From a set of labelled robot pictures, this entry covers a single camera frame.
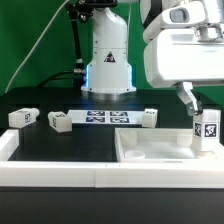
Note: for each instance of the white marker tag sheet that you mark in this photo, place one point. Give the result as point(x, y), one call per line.
point(105, 117)

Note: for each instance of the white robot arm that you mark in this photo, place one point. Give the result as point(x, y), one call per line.
point(108, 74)

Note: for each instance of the white square tabletop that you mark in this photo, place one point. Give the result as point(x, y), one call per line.
point(145, 145)

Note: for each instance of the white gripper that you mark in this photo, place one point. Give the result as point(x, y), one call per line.
point(175, 56)

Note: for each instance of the white U-shaped fence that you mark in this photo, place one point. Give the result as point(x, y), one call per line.
point(202, 174)

